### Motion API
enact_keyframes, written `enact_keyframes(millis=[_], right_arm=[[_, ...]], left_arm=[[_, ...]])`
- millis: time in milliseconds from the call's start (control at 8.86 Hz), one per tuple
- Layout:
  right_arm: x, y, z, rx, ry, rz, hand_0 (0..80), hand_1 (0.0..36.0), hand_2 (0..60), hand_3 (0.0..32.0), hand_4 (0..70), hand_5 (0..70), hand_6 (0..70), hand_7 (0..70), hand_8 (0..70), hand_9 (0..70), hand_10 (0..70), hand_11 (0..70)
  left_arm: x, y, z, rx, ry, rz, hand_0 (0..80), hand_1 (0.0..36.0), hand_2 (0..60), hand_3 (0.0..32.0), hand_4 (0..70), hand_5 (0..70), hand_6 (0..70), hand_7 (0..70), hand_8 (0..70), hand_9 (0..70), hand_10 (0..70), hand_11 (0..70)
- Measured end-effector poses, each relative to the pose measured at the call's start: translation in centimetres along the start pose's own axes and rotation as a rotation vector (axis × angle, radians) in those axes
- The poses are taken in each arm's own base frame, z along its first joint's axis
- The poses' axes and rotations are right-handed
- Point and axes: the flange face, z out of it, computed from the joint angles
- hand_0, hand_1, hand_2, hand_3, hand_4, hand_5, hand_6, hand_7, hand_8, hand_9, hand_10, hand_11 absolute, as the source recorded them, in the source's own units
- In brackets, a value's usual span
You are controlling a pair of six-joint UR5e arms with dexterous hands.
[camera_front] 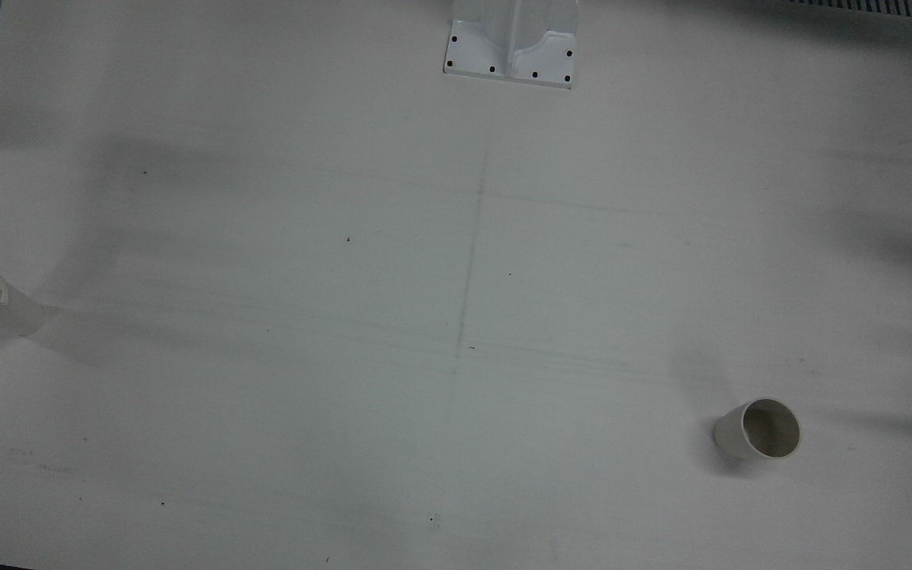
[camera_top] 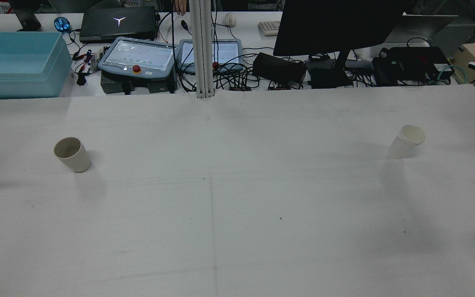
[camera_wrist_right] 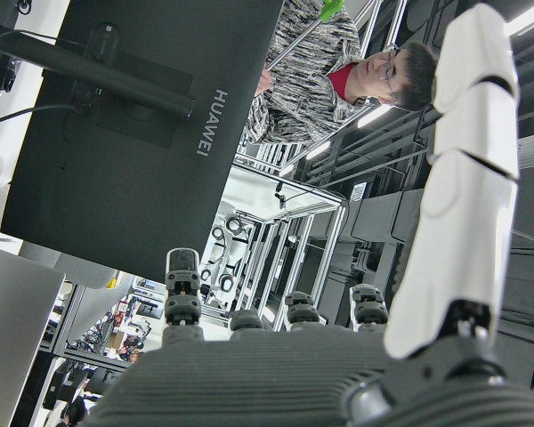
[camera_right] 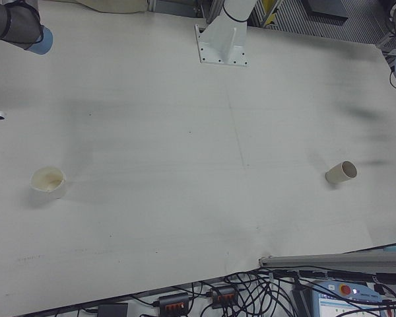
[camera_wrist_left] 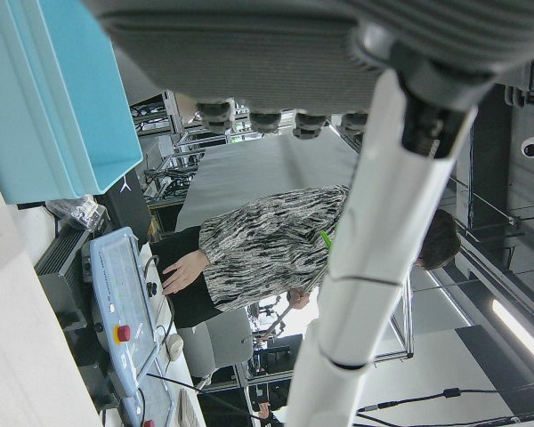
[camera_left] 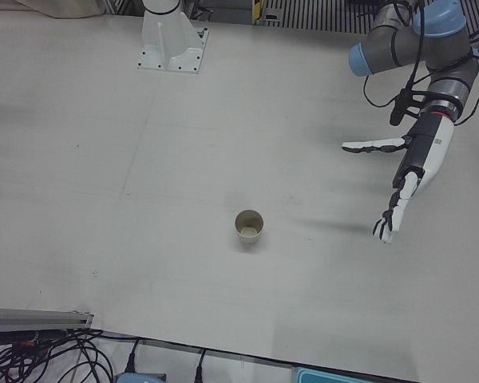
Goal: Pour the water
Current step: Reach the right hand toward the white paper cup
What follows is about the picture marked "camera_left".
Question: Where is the black cable with plug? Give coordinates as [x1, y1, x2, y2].
[194, 348, 208, 383]
[97, 333, 141, 374]

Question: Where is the white pedestal base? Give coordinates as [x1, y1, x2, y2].
[137, 0, 211, 76]

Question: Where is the aluminium profile post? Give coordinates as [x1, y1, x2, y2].
[0, 306, 95, 333]

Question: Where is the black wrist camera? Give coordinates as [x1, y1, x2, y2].
[389, 88, 429, 127]

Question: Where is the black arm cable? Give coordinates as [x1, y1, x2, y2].
[361, 0, 479, 124]

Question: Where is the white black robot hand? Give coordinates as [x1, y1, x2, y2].
[342, 105, 457, 246]

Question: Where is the light blue plastic bin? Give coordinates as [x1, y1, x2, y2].
[293, 366, 421, 383]

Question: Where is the beige paper cup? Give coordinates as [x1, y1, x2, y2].
[234, 209, 265, 246]

